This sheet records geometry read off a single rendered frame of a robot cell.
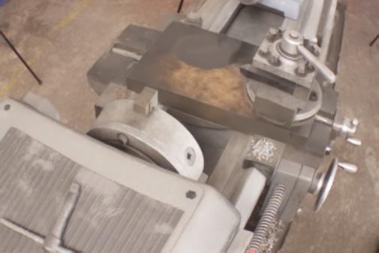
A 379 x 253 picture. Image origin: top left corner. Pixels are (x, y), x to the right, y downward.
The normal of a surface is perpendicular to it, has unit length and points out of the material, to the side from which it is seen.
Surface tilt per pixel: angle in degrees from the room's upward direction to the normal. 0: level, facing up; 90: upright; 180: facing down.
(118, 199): 0
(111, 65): 0
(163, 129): 25
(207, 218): 45
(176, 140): 39
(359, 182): 0
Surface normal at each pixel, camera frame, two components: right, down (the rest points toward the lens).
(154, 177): 0.06, -0.71
